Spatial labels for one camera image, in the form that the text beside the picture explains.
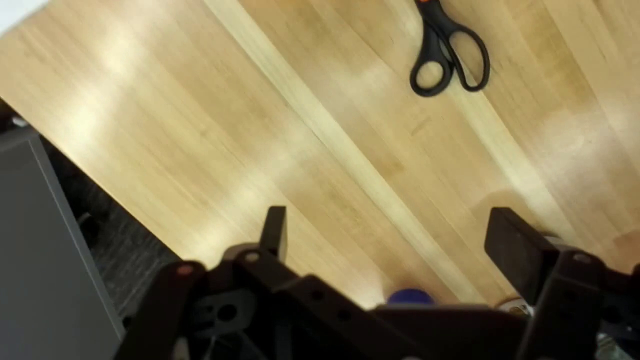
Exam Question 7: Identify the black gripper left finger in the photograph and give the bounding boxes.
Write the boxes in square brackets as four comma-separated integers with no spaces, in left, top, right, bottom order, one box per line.
[258,206,287,259]

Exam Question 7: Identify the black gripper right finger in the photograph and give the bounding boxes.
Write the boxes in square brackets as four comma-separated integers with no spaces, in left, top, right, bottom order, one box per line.
[484,207,562,303]

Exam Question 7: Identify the grey cabinet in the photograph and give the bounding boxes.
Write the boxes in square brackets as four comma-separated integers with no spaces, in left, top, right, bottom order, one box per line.
[0,127,124,360]

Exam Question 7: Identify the black handled scissors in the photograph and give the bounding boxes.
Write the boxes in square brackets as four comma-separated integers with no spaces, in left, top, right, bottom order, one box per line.
[410,0,490,97]

